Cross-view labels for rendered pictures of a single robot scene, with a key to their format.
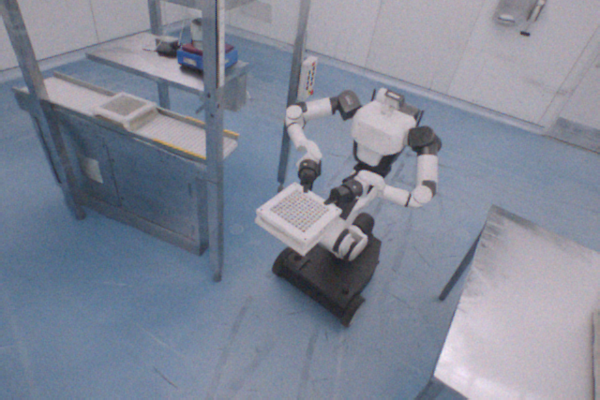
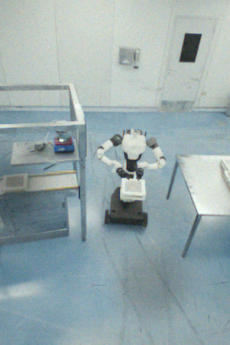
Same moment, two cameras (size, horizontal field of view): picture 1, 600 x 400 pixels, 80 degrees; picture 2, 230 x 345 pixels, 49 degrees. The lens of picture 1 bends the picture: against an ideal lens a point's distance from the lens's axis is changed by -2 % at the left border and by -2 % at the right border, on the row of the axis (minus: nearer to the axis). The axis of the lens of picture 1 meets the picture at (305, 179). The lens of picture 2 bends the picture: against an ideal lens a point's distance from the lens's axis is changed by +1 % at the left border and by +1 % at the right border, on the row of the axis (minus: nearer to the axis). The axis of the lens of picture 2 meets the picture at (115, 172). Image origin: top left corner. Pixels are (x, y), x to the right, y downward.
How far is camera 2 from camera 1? 146 cm
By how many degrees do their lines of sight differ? 24
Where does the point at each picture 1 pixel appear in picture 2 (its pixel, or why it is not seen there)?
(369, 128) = (132, 146)
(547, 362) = (219, 194)
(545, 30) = (143, 63)
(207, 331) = (98, 259)
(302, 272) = (119, 215)
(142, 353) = (82, 283)
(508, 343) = (208, 195)
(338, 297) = (139, 216)
